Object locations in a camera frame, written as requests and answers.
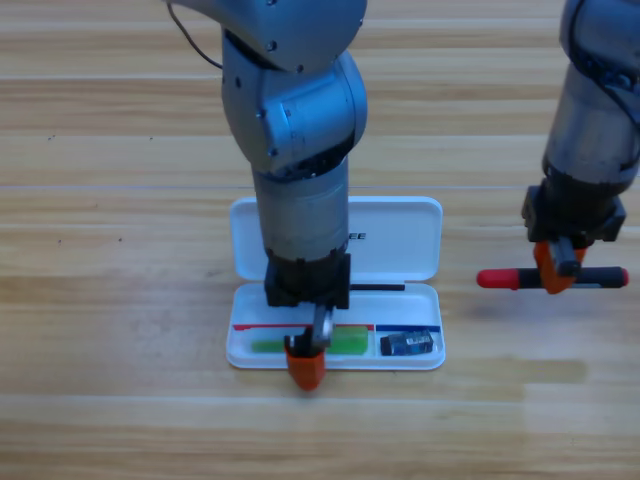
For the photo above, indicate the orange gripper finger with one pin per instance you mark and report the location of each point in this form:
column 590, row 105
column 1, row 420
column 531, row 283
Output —
column 581, row 255
column 307, row 370
column 550, row 272

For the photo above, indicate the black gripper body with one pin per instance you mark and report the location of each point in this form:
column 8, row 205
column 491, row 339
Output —
column 307, row 282
column 575, row 212

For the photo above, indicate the red and black marker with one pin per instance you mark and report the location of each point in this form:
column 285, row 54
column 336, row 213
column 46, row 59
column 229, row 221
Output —
column 505, row 279

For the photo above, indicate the green eraser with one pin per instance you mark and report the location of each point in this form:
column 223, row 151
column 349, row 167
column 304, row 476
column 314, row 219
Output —
column 350, row 342

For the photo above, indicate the small dark blue eraser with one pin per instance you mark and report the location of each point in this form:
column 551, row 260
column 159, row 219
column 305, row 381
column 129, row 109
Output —
column 405, row 344

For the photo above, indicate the white Unitree pencil case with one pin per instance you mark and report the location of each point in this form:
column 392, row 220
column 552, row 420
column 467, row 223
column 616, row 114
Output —
column 400, row 240

